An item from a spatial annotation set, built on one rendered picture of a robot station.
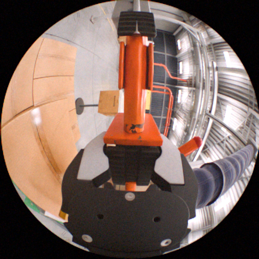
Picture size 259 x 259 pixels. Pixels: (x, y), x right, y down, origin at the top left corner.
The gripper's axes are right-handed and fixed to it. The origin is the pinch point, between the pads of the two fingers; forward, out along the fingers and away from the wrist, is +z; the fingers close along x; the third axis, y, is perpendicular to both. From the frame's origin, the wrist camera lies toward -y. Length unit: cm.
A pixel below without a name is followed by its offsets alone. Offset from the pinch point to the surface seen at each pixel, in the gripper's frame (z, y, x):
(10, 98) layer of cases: -1, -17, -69
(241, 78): 178, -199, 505
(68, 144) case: 15.9, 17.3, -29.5
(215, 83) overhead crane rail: 149, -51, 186
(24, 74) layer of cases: 12, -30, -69
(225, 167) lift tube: 0.0, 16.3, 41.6
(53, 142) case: 7.4, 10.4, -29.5
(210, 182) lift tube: -2.7, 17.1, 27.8
